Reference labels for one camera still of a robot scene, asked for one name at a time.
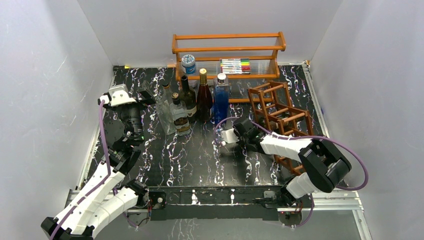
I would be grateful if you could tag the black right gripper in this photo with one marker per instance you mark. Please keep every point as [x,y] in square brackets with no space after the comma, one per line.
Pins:
[240,141]

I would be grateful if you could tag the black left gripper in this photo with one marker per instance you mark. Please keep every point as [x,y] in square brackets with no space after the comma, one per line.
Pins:
[149,99]

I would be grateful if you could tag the clear glass bottle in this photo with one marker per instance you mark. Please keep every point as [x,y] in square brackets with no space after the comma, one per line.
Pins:
[167,93]

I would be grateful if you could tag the dark bottle rack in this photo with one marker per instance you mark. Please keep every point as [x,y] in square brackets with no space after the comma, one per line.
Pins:
[179,115]

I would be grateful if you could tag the wooden wine rack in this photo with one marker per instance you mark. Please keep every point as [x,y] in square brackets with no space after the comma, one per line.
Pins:
[273,109]

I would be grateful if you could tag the dark green wine bottle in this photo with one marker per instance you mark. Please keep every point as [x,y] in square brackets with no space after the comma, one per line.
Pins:
[188,96]

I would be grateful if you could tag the blue glass bottle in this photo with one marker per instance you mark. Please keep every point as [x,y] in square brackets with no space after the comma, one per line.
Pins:
[221,97]

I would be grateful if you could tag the gold foil wine bottle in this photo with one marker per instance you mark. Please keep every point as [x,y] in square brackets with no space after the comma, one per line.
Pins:
[204,97]

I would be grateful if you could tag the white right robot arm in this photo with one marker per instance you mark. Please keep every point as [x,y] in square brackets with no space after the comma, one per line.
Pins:
[324,165]

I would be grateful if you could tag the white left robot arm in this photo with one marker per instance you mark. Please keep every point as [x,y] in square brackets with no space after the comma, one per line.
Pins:
[97,204]

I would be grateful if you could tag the blue lidded jar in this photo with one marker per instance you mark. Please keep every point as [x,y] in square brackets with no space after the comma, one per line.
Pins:
[188,63]

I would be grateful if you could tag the marker pen set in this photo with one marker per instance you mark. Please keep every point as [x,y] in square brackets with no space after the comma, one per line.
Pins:
[235,66]

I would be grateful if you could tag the orange wooden shelf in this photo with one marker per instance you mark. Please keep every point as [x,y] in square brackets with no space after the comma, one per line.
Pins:
[261,49]

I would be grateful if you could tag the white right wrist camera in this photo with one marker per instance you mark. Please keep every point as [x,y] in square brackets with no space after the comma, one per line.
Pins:
[229,136]

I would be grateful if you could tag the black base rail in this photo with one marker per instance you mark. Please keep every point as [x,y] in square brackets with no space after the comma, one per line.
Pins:
[221,202]

